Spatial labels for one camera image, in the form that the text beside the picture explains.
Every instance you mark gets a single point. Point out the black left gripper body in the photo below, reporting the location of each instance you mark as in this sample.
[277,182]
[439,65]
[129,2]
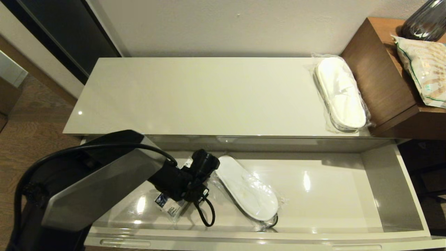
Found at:
[190,193]

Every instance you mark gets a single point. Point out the white printed plastic packet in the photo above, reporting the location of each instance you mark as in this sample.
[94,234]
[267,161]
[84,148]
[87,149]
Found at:
[170,207]

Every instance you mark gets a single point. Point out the cream glossy wide drawer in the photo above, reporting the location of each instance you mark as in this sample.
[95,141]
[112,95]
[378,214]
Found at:
[331,209]

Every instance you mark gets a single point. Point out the white slippers plastic wrap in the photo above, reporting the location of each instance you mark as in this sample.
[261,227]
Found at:
[339,92]

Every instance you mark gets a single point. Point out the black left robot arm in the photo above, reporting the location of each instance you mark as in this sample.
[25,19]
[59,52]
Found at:
[97,188]

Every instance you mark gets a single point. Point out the white slippers flat in plastic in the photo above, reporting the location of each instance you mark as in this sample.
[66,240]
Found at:
[247,190]

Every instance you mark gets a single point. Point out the cream glossy low cabinet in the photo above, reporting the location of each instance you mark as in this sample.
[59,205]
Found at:
[209,97]

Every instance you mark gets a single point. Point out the dark glass door panel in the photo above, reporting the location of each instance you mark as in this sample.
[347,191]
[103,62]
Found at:
[69,31]

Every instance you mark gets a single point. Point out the white furniture panel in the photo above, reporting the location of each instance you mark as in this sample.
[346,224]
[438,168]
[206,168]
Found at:
[10,71]

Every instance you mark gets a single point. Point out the brown wooden side table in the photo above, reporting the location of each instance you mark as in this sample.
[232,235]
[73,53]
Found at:
[379,80]

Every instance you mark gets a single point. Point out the patterned snack bag green trim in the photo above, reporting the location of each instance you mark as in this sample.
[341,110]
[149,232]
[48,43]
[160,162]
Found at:
[427,69]

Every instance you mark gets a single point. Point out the dark ribbed glass vase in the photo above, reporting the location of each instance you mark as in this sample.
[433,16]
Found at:
[425,22]

